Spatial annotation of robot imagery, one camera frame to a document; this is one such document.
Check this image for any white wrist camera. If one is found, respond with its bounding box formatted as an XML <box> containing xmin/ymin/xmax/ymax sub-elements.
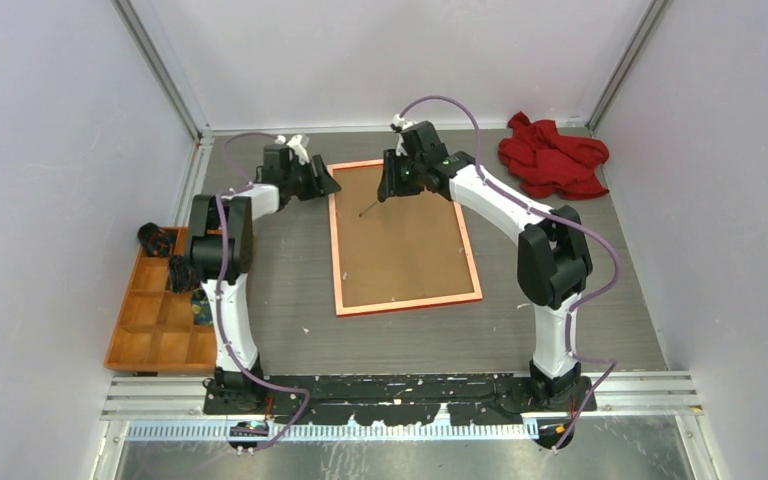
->
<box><xmin>274</xmin><ymin>134</ymin><xmax>310</xmax><ymax>165</ymax></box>
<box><xmin>390</xmin><ymin>114</ymin><xmax>414</xmax><ymax>133</ymax></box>

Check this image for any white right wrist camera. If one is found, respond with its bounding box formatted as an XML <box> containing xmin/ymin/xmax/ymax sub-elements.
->
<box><xmin>390</xmin><ymin>114</ymin><xmax>414</xmax><ymax>133</ymax></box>

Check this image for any yellow black screwdriver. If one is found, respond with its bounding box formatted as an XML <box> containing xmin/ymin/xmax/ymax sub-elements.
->
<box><xmin>358</xmin><ymin>201</ymin><xmax>381</xmax><ymax>217</ymax></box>

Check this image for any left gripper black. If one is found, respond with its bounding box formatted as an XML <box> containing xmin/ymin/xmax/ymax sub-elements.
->
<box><xmin>286</xmin><ymin>156</ymin><xmax>341</xmax><ymax>202</ymax></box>

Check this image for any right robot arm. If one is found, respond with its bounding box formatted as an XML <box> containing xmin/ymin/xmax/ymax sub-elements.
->
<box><xmin>377</xmin><ymin>116</ymin><xmax>593</xmax><ymax>411</ymax></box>

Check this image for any blue green item in tray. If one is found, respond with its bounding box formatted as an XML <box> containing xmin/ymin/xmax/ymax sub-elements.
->
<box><xmin>190</xmin><ymin>288</ymin><xmax>213</xmax><ymax>326</ymax></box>

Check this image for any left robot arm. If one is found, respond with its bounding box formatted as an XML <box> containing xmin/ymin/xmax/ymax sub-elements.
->
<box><xmin>185</xmin><ymin>134</ymin><xmax>341</xmax><ymax>414</ymax></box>

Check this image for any red cloth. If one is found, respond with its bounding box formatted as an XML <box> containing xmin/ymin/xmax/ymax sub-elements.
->
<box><xmin>498</xmin><ymin>112</ymin><xmax>610</xmax><ymax>201</ymax></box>

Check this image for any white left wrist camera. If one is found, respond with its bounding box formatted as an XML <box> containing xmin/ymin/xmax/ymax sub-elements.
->
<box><xmin>274</xmin><ymin>134</ymin><xmax>310</xmax><ymax>165</ymax></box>

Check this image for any wooden compartment tray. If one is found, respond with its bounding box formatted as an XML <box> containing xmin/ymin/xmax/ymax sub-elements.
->
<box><xmin>104</xmin><ymin>248</ymin><xmax>217</xmax><ymax>374</ymax></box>

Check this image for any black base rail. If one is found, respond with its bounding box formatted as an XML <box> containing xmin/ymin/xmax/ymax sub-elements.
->
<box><xmin>202</xmin><ymin>373</ymin><xmax>596</xmax><ymax>426</ymax></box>

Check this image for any red picture frame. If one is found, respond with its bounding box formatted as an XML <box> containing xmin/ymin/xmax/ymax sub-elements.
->
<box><xmin>328</xmin><ymin>159</ymin><xmax>483</xmax><ymax>317</ymax></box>

